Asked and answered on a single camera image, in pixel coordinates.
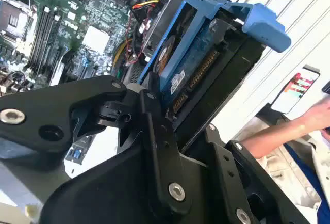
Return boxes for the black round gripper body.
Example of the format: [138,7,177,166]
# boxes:
[40,128,238,224]

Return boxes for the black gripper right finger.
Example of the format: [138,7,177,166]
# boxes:
[206,123,310,224]

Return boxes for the hard disk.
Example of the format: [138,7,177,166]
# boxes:
[136,0,292,152]

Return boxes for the bare person hand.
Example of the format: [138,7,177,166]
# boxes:
[300,96,330,142]

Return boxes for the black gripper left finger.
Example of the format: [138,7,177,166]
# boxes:
[0,73,193,218]

